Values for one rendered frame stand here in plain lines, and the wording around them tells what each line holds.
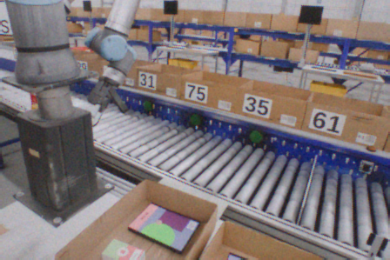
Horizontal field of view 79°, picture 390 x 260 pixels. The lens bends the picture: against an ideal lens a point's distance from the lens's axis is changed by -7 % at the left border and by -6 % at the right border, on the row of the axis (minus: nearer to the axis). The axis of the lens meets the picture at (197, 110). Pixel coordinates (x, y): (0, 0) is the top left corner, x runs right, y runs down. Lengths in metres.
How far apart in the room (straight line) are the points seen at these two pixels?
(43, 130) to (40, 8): 0.34
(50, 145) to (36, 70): 0.22
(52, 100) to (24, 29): 0.22
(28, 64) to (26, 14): 0.14
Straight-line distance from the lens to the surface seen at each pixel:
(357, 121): 1.40
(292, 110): 1.41
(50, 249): 0.90
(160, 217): 0.88
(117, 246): 0.79
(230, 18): 6.39
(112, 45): 0.91
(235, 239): 0.82
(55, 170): 0.90
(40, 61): 0.82
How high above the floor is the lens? 1.39
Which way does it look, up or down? 19 degrees down
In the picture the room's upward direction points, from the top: 4 degrees clockwise
